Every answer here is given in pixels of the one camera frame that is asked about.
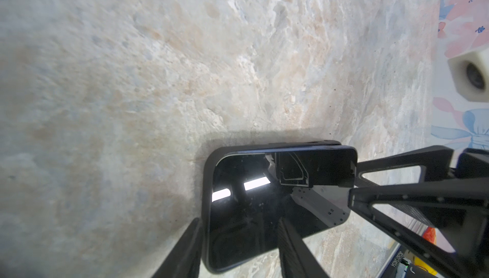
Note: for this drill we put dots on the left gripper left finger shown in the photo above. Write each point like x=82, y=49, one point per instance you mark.
x=184, y=259

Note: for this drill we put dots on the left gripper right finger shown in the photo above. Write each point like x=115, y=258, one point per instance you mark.
x=295, y=258

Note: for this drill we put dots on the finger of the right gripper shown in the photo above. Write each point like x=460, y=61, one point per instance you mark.
x=434, y=162
x=457, y=209

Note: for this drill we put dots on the black phone case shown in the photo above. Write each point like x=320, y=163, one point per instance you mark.
x=206, y=201

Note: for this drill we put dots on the red snack packet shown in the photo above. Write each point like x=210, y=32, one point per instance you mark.
x=430, y=235

